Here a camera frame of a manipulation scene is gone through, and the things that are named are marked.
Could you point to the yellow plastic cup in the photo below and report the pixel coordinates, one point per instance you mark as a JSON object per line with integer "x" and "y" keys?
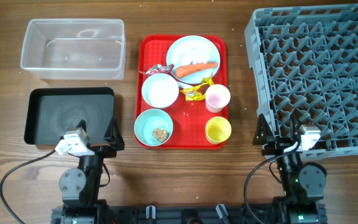
{"x": 218, "y": 130}

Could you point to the pink plastic cup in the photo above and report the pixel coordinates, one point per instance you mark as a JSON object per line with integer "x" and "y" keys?
{"x": 217, "y": 97}

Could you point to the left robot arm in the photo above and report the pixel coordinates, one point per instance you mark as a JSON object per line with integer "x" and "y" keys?
{"x": 80, "y": 186}

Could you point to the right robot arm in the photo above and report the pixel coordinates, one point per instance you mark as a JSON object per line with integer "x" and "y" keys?
{"x": 303, "y": 183}

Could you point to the red serving tray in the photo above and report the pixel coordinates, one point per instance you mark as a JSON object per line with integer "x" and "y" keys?
{"x": 189, "y": 117}

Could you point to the grey dishwasher rack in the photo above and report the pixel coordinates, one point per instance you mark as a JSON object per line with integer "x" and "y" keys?
{"x": 305, "y": 64}

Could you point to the clear plastic bin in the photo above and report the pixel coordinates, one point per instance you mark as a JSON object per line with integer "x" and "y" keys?
{"x": 75, "y": 49}

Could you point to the brown food scrap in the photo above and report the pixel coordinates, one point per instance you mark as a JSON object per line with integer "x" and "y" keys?
{"x": 160, "y": 134}

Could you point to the red foil wrapper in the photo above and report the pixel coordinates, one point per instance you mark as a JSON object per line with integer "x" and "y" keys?
{"x": 158, "y": 68}

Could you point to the black plastic tray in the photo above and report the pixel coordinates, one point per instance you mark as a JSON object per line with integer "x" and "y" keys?
{"x": 54, "y": 111}

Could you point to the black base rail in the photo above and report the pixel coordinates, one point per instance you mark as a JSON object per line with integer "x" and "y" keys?
{"x": 191, "y": 214}

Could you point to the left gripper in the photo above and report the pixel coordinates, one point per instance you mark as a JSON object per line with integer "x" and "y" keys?
{"x": 115, "y": 142}

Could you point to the light blue bowl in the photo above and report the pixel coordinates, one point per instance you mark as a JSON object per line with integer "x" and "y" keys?
{"x": 160, "y": 90}

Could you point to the orange carrot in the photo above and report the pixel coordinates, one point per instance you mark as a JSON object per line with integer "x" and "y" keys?
{"x": 185, "y": 70}

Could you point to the light blue plate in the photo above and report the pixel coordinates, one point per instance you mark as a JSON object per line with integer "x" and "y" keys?
{"x": 193, "y": 50}

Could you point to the green bowl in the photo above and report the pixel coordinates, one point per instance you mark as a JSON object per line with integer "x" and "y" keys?
{"x": 147, "y": 121}

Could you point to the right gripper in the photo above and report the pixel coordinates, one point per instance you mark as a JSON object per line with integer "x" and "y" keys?
{"x": 278, "y": 144}

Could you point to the yellow snack wrapper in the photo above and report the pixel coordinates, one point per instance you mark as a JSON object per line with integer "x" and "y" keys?
{"x": 197, "y": 93}

